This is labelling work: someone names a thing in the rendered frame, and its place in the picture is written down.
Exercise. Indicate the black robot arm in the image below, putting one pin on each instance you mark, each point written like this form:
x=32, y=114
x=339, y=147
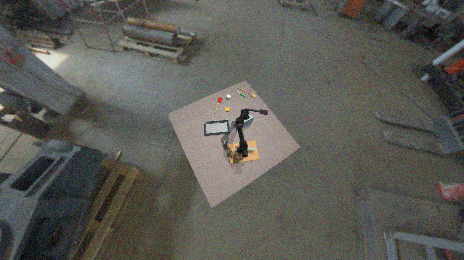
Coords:
x=243, y=144

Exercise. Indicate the light wooden board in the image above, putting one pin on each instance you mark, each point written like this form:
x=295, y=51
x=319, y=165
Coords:
x=236, y=158

